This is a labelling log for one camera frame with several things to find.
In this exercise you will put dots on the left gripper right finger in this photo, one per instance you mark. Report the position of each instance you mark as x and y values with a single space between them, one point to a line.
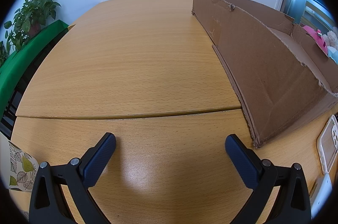
292 204

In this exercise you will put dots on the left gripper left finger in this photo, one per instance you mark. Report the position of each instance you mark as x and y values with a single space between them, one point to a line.
48 203

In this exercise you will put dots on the white power bank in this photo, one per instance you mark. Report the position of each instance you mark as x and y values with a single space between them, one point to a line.
319 193

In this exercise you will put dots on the clear white phone case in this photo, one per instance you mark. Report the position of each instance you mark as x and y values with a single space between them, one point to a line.
327 145

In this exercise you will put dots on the leaf pattern cushion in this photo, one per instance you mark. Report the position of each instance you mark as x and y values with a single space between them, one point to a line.
23 169

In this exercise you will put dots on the green cloth covered table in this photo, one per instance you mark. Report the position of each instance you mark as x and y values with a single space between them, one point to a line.
17 63

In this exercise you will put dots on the brown cardboard box tray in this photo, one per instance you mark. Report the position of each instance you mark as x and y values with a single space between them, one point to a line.
280 75

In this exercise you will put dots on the light blue plush toy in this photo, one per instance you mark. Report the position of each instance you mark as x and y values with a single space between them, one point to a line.
333 54

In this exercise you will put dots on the potted green plant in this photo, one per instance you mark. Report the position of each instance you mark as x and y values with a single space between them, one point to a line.
26 23

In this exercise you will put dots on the beige plush bear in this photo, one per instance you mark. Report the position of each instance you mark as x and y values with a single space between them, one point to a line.
331 39

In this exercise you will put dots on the pink plush toy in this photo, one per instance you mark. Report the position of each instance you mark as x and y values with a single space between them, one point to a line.
318 37

